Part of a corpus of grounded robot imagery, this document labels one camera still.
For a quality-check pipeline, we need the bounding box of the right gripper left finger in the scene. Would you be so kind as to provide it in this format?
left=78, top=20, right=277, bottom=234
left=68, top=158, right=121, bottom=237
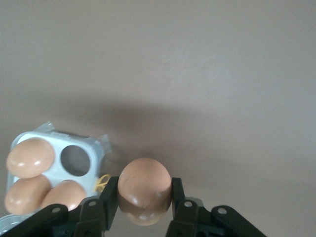
left=0, top=176, right=119, bottom=237

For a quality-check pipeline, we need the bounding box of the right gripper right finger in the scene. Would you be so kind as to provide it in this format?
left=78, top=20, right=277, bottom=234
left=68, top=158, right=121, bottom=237
left=165, top=177, right=267, bottom=237

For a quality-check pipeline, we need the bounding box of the brown egg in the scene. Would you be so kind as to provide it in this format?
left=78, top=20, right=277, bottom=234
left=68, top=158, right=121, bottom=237
left=6, top=137, right=55, bottom=178
left=117, top=158, right=172, bottom=227
left=4, top=174, right=53, bottom=215
left=40, top=179, right=87, bottom=212

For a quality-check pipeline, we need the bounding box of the clear plastic egg carton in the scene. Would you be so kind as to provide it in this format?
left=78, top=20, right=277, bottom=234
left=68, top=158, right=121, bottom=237
left=0, top=120, right=116, bottom=233

